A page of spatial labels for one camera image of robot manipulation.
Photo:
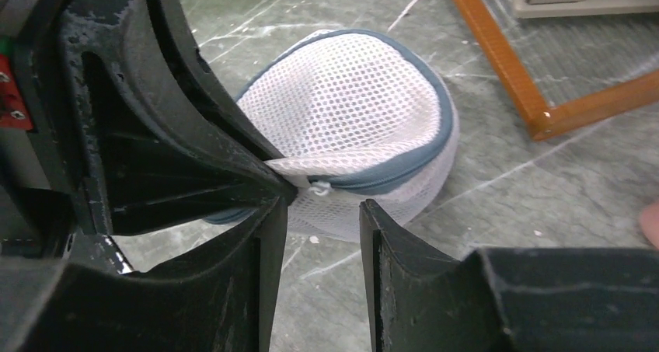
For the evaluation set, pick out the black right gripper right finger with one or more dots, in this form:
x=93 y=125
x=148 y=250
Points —
x=504 y=299

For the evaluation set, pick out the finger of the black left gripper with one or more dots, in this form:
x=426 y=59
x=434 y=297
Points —
x=151 y=159
x=198 y=82

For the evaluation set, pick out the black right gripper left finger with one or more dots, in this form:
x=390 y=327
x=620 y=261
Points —
x=219 y=296

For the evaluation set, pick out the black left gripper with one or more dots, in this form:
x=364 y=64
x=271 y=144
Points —
x=44 y=213

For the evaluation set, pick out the orange wooden shelf rack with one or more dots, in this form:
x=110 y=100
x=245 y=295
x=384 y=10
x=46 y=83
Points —
x=544 y=121

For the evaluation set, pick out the floral pink laundry bag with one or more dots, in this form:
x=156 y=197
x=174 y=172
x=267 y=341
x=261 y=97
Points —
x=649 y=223

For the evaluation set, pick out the white mesh laundry bag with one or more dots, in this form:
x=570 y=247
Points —
x=354 y=115

